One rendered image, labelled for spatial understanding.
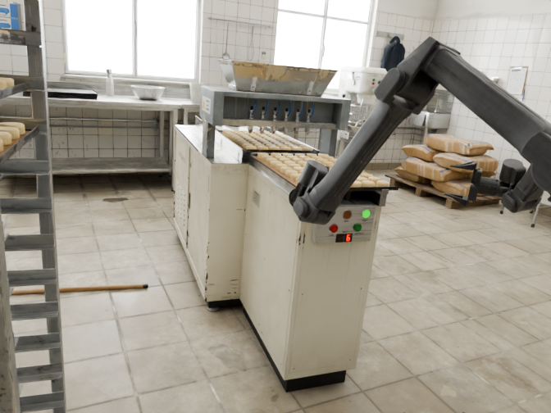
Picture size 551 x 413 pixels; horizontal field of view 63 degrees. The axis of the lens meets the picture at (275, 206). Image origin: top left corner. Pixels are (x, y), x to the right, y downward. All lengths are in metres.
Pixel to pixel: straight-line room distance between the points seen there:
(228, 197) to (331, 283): 0.75
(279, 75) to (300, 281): 1.04
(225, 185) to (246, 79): 0.52
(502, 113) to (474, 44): 5.75
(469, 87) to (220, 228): 1.67
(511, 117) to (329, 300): 1.22
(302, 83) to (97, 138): 3.29
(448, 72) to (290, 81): 1.50
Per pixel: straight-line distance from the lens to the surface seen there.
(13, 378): 0.85
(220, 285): 2.46
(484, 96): 0.85
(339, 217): 1.68
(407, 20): 6.81
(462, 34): 6.72
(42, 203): 1.18
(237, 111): 2.29
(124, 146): 5.31
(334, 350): 2.00
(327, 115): 2.47
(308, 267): 1.74
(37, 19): 1.13
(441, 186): 5.44
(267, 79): 2.29
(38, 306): 1.28
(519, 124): 0.80
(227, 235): 2.35
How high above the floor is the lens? 1.31
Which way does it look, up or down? 17 degrees down
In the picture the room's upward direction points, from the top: 5 degrees clockwise
